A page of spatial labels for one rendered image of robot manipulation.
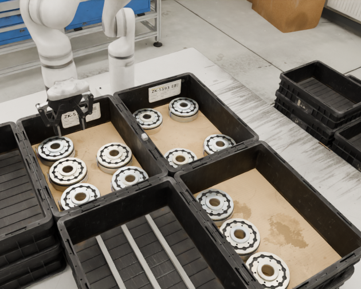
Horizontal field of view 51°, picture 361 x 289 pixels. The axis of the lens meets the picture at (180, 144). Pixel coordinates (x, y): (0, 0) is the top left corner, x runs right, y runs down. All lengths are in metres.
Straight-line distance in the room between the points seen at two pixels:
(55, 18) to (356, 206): 1.04
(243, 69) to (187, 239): 2.40
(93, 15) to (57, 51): 2.25
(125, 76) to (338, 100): 1.23
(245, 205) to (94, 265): 0.42
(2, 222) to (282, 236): 0.71
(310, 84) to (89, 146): 1.42
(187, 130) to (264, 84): 1.89
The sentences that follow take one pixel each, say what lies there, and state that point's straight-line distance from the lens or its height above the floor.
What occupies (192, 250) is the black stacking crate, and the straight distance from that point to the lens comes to 0.97.
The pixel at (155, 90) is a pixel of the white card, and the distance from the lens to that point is 1.31.
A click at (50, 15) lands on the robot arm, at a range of 0.81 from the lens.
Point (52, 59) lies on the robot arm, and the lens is 0.87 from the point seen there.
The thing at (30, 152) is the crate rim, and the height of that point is 0.93.
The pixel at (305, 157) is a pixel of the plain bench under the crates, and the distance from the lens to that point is 1.45.
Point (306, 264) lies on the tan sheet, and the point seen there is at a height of 0.83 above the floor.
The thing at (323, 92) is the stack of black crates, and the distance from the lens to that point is 2.23.
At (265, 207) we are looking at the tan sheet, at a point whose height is 0.83.
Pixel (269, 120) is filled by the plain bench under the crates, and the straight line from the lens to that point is 1.57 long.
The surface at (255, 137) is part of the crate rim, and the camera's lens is 1.12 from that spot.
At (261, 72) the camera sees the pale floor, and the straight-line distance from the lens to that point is 3.23.
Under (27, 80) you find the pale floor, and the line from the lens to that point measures 3.14.
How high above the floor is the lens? 1.65
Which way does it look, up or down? 43 degrees down
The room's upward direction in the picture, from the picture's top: 3 degrees clockwise
